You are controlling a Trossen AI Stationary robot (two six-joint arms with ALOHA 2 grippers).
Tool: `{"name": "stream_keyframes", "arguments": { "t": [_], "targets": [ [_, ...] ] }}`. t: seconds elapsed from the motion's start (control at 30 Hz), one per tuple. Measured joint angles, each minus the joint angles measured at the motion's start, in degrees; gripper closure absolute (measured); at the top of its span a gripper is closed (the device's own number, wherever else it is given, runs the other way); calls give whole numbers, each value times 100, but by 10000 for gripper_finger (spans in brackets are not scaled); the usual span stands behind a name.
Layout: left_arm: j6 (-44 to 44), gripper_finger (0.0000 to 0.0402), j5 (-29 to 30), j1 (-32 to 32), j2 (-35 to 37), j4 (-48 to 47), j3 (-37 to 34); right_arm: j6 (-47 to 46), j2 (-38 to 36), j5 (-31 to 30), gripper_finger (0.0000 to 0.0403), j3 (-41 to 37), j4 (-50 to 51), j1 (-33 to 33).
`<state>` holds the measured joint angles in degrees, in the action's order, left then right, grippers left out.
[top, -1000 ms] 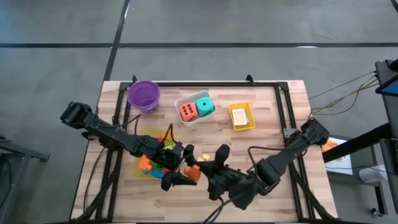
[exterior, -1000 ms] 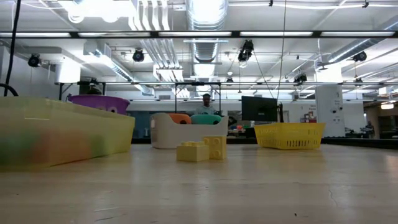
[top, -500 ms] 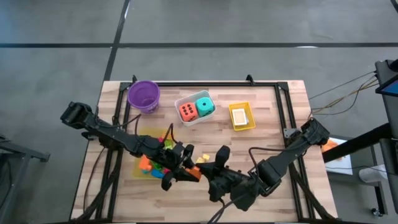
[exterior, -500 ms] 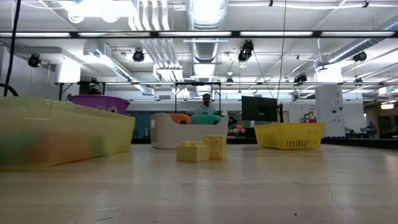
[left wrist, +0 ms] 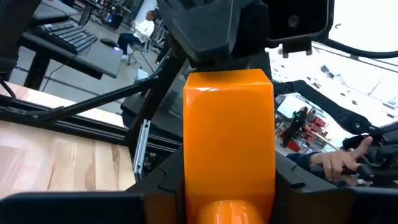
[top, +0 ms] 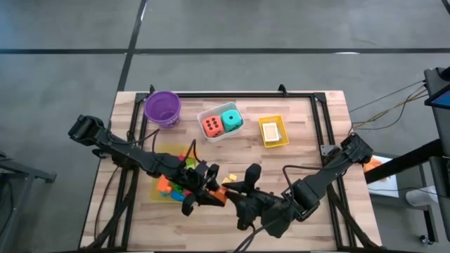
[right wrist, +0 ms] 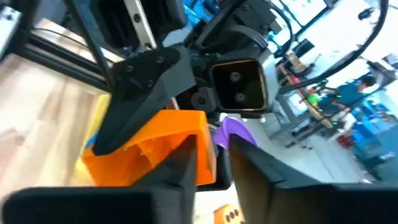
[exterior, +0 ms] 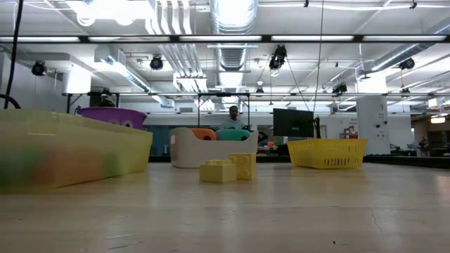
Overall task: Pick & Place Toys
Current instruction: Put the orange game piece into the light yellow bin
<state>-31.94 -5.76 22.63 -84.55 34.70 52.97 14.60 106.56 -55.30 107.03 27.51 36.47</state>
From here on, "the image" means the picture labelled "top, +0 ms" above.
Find white rounded object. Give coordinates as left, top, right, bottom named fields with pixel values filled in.
left=405, top=185, right=439, bottom=207

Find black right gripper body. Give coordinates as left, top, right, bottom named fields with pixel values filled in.
left=238, top=190, right=286, bottom=219

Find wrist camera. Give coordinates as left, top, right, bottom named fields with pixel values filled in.
left=205, top=162, right=221, bottom=186
left=262, top=207, right=295, bottom=240

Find orange tall block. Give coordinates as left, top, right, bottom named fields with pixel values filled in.
left=210, top=187, right=229, bottom=205

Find yellow plastic basket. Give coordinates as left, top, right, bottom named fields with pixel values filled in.
left=258, top=115, right=290, bottom=149

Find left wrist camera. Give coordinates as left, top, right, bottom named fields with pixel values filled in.
left=205, top=162, right=221, bottom=186

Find cream box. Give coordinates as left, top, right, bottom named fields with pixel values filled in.
left=262, top=122, right=281, bottom=143

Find black equipment stand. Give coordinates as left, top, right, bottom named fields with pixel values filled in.
left=364, top=66, right=450, bottom=247

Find blue laptop screen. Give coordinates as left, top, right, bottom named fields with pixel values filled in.
left=424, top=89, right=450, bottom=109

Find orange foam die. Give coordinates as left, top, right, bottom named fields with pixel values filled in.
left=202, top=115, right=226, bottom=138

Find cable bundle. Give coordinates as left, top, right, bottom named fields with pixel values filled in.
left=347, top=79, right=428, bottom=136

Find teal foam die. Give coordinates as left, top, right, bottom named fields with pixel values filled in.
left=220, top=109, right=245, bottom=134

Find purple monster face bucket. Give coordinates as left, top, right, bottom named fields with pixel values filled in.
left=143, top=90, right=183, bottom=129

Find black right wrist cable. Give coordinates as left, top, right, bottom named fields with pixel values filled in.
left=232, top=164, right=321, bottom=253

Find gray metal frame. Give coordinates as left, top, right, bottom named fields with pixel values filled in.
left=0, top=150, right=58, bottom=252

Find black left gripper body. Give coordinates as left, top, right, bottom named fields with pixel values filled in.
left=181, top=164, right=216, bottom=198

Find black table frame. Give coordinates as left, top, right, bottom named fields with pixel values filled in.
left=79, top=84, right=383, bottom=252

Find yellow-green translucent tray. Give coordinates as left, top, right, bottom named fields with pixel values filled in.
left=148, top=143, right=198, bottom=204

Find white plastic bin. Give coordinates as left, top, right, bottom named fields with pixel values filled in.
left=197, top=101, right=245, bottom=145

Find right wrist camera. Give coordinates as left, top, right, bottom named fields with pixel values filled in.
left=262, top=207, right=295, bottom=240

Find orange cloth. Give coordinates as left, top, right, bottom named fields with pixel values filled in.
left=364, top=157, right=386, bottom=173

